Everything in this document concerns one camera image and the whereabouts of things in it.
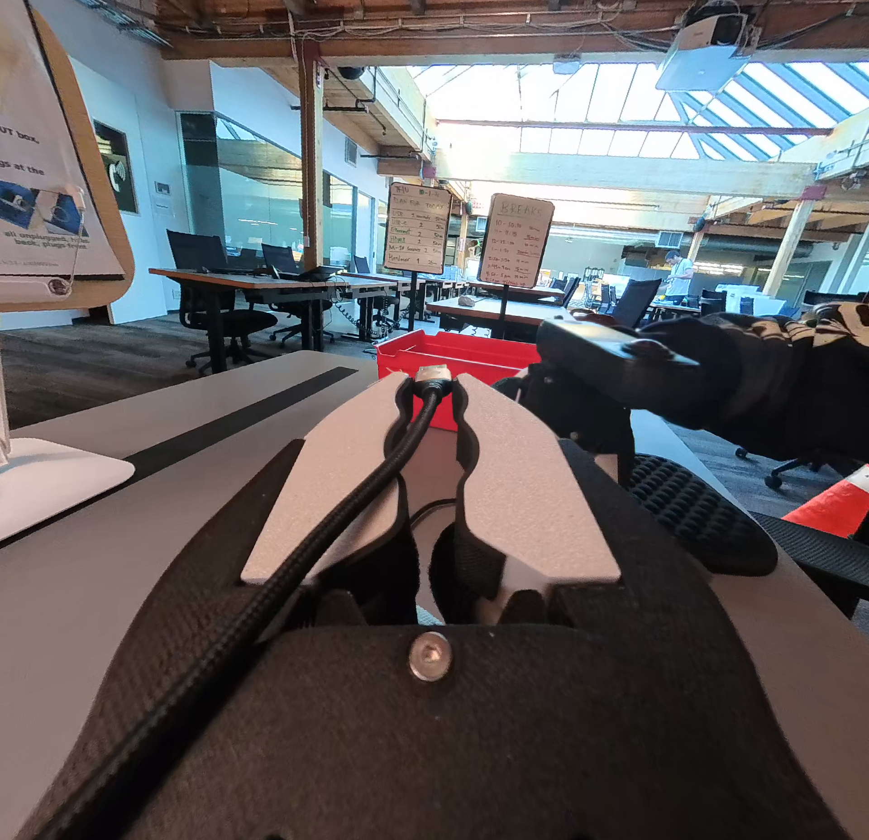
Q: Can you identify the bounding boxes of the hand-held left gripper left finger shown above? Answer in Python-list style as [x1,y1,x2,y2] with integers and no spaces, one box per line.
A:
[241,372,411,586]

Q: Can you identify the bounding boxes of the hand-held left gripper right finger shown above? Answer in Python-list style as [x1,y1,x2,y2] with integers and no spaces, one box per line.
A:
[454,373,623,620]

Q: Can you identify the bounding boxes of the black usb cable orange plugs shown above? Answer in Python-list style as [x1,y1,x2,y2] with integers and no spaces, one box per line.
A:
[41,363,454,840]

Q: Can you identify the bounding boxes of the red plastic bin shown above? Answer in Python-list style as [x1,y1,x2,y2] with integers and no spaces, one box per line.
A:
[375,331,544,434]

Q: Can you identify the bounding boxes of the black office chair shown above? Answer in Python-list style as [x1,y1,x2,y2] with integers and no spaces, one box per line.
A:
[166,229,279,372]
[261,243,337,348]
[611,278,663,330]

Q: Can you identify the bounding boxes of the wooden office desk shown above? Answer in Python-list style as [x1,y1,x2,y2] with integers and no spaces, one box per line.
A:
[426,296,578,342]
[149,266,398,372]

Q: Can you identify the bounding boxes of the handwritten whiteboard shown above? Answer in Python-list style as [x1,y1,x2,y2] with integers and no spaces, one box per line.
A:
[477,193,556,339]
[382,181,454,332]

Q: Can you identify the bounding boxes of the black mesh wrist rest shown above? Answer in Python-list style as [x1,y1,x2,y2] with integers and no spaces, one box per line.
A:
[625,454,778,578]

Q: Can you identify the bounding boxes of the white board stand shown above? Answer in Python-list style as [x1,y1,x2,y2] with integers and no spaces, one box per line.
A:
[0,351,137,542]

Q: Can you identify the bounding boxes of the orange white cone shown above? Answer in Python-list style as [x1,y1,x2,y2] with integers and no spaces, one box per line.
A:
[781,463,869,539]

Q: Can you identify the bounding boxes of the white ceiling projector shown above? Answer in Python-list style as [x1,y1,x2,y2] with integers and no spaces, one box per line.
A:
[655,8,761,94]

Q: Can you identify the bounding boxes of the phone icon door window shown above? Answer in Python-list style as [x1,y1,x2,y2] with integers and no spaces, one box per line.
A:
[94,120,138,215]

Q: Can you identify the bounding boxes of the instruction sheet on board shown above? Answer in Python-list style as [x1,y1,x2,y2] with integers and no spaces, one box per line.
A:
[0,8,137,311]

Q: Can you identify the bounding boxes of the wooden support post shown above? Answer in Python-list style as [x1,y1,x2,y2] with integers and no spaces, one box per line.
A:
[295,39,325,271]

